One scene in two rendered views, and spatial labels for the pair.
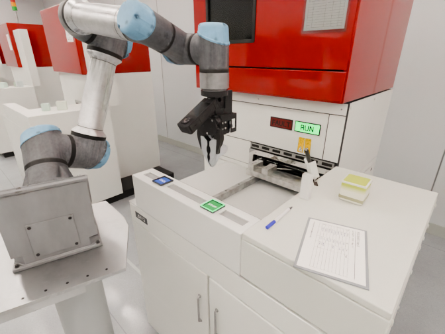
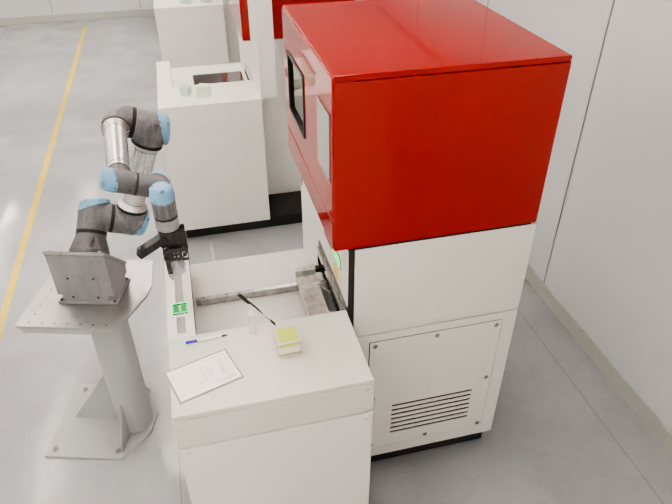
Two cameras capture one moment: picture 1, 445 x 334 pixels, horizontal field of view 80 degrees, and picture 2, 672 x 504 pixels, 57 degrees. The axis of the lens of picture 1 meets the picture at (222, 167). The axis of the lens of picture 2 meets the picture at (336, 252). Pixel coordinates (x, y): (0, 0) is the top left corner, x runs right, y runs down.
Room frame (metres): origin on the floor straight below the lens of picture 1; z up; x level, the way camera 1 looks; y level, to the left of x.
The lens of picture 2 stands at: (-0.40, -1.35, 2.41)
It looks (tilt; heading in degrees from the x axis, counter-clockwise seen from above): 35 degrees down; 33
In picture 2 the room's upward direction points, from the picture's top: straight up
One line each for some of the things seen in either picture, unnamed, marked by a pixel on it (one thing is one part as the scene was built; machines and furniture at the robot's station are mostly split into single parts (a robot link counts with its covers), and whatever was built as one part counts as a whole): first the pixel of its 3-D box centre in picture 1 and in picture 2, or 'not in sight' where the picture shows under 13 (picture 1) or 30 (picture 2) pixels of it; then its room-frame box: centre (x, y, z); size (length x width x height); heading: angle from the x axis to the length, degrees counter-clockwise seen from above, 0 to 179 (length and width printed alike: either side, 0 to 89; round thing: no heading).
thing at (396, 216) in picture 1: (349, 230); (268, 374); (0.68, -0.39, 0.89); 0.62 x 0.35 x 0.14; 137
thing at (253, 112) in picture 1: (259, 134); (323, 234); (1.31, -0.19, 1.02); 0.82 x 0.03 x 0.40; 47
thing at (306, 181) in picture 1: (309, 177); (256, 315); (0.77, -0.28, 1.03); 0.06 x 0.04 x 0.13; 137
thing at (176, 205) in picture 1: (187, 211); (181, 302); (0.79, 0.12, 0.89); 0.55 x 0.09 x 0.14; 47
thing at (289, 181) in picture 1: (283, 179); (313, 300); (1.10, -0.28, 0.87); 0.36 x 0.08 x 0.03; 47
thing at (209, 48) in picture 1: (212, 48); (163, 201); (0.72, 0.02, 1.41); 0.09 x 0.08 x 0.11; 53
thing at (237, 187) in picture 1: (232, 190); (259, 292); (1.05, -0.04, 0.84); 0.50 x 0.02 x 0.03; 137
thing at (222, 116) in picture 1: (216, 112); (173, 242); (0.72, 0.02, 1.25); 0.09 x 0.08 x 0.12; 137
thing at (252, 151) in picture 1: (285, 167); (330, 286); (1.18, -0.31, 0.89); 0.44 x 0.02 x 0.10; 47
